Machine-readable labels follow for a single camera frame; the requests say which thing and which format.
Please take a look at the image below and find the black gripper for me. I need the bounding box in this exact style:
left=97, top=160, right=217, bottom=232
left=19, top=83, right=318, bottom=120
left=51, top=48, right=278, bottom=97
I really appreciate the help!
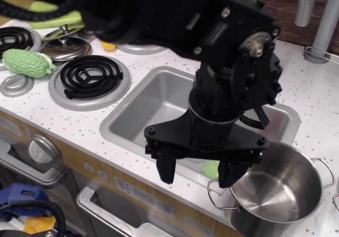
left=144, top=110, right=270, bottom=188

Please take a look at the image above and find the stainless steel pot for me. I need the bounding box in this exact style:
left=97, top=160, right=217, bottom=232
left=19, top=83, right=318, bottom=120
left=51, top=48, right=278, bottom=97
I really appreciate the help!
left=212, top=142, right=335, bottom=236

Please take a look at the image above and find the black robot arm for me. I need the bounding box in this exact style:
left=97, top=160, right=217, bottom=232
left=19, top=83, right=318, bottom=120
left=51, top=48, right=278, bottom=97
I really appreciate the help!
left=1, top=0, right=282, bottom=188

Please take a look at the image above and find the grey toy sink basin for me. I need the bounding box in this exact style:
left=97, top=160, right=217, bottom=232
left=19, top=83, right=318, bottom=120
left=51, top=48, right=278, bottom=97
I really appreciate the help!
left=99, top=66, right=301, bottom=192

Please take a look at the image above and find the steel pot lid lower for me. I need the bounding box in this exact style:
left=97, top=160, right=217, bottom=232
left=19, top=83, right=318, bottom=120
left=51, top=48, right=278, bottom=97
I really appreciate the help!
left=41, top=37, right=91, bottom=62

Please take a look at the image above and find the steel pot lid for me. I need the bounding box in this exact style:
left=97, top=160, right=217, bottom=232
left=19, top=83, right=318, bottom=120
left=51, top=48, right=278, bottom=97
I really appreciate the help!
left=42, top=22, right=85, bottom=41
left=41, top=37, right=91, bottom=62

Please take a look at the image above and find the steel pot lid upper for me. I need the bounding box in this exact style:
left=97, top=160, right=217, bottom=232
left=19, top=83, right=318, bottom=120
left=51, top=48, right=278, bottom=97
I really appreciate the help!
left=42, top=22, right=85, bottom=41

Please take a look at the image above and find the green toy cabbage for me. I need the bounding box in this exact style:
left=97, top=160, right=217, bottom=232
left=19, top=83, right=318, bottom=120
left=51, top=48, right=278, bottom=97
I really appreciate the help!
left=200, top=160, right=220, bottom=179

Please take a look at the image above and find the back right black burner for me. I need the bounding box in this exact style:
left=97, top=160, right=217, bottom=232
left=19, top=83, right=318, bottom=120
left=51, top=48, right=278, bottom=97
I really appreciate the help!
left=116, top=43, right=167, bottom=56

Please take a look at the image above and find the black burner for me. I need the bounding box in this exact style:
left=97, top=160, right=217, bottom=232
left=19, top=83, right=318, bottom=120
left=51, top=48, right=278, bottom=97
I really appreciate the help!
left=1, top=27, right=42, bottom=59
left=48, top=55, right=131, bottom=111
left=116, top=43, right=167, bottom=56

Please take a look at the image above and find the front right black burner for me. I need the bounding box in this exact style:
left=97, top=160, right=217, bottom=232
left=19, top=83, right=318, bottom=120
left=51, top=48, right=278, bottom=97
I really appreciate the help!
left=48, top=55, right=131, bottom=111

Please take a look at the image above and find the silver stove dial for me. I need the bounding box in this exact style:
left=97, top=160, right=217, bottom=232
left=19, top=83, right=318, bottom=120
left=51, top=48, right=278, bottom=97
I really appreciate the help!
left=28, top=134, right=61, bottom=164

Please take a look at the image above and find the grey vertical pole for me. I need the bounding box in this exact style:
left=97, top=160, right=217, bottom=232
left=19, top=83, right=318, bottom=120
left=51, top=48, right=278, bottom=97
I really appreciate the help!
left=312, top=0, right=338, bottom=52

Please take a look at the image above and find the yellow cloth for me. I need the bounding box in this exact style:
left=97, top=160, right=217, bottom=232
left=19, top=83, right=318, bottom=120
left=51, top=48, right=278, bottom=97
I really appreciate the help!
left=23, top=216, right=56, bottom=234

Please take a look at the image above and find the blue clamp tool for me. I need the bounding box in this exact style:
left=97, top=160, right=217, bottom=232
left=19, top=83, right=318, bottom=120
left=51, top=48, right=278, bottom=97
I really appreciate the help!
left=1, top=182, right=49, bottom=218

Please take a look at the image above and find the green toy bitter gourd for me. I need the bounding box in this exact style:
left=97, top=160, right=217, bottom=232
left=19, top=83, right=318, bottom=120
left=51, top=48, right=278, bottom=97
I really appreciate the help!
left=2, top=49, right=56, bottom=78

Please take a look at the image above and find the green plastic cutting board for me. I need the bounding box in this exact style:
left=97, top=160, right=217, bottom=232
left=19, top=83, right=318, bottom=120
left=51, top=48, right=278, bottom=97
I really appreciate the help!
left=29, top=1, right=85, bottom=30

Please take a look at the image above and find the grey oval knob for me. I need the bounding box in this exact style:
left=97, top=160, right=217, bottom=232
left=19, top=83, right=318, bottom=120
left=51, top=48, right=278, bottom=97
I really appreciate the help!
left=1, top=74, right=34, bottom=97

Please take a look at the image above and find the left black burner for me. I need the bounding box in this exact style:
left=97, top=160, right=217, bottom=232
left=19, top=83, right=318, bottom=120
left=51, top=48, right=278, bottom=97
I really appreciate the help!
left=1, top=27, right=42, bottom=59

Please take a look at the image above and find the grey dishwasher handle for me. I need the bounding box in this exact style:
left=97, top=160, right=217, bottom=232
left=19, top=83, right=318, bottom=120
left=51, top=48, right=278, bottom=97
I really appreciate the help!
left=77, top=187, right=172, bottom=237

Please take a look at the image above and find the black braided cable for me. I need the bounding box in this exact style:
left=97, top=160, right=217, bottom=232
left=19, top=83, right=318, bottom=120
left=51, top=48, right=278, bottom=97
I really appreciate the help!
left=0, top=199, right=66, bottom=234

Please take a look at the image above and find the grey oven door handle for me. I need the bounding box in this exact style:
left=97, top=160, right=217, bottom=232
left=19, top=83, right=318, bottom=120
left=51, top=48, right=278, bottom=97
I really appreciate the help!
left=1, top=139, right=66, bottom=189

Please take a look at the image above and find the yellow handled toy knife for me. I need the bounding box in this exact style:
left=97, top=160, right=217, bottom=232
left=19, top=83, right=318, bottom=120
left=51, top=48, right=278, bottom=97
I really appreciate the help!
left=101, top=41, right=116, bottom=51

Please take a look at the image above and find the wire rack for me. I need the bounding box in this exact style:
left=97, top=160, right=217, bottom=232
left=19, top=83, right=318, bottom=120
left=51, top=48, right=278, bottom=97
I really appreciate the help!
left=304, top=46, right=338, bottom=65

